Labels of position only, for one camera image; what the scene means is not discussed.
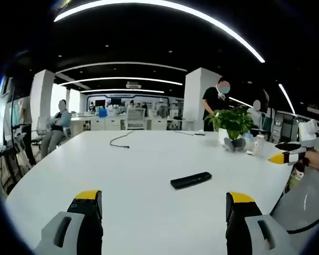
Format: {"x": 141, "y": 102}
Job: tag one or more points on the white cabinet row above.
{"x": 127, "y": 122}

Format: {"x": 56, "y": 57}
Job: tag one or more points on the white office chair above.
{"x": 135, "y": 118}

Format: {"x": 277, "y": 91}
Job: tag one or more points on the ceiling air conditioner unit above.
{"x": 133, "y": 85}

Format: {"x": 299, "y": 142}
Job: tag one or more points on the small dark figurine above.
{"x": 235, "y": 144}

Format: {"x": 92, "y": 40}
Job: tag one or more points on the white plant pot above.
{"x": 224, "y": 135}

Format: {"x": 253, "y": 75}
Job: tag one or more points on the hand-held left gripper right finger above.
{"x": 251, "y": 228}

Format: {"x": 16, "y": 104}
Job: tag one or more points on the green potted plant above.
{"x": 232, "y": 119}

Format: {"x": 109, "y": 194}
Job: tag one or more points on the small white bottle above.
{"x": 260, "y": 144}

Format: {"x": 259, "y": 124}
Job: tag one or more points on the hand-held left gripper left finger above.
{"x": 77, "y": 225}

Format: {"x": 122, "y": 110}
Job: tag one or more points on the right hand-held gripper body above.
{"x": 308, "y": 132}

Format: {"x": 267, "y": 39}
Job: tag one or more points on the black remote control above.
{"x": 191, "y": 180}

